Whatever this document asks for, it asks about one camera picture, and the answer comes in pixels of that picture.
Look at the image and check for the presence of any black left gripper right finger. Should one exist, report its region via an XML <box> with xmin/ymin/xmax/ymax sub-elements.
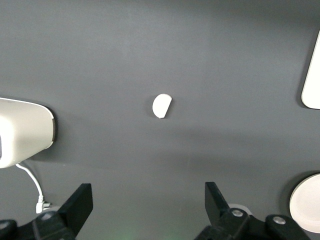
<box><xmin>194</xmin><ymin>181</ymin><xmax>270</xmax><ymax>240</ymax></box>

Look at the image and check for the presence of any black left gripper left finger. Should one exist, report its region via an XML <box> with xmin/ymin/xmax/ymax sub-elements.
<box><xmin>31</xmin><ymin>183</ymin><xmax>94</xmax><ymax>240</ymax></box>

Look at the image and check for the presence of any round cream plate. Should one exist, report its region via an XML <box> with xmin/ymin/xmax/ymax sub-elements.
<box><xmin>289</xmin><ymin>173</ymin><xmax>320</xmax><ymax>233</ymax></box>

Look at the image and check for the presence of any cream rectangular rabbit tray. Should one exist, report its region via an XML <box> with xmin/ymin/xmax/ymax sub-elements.
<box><xmin>300</xmin><ymin>31</ymin><xmax>320</xmax><ymax>110</ymax></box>

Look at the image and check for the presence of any cream white toaster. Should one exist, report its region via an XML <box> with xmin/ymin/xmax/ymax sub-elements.
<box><xmin>0</xmin><ymin>97</ymin><xmax>56</xmax><ymax>170</ymax></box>

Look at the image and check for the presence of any white toaster power cable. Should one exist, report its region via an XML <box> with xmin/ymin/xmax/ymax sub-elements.
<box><xmin>15</xmin><ymin>162</ymin><xmax>52</xmax><ymax>215</ymax></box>

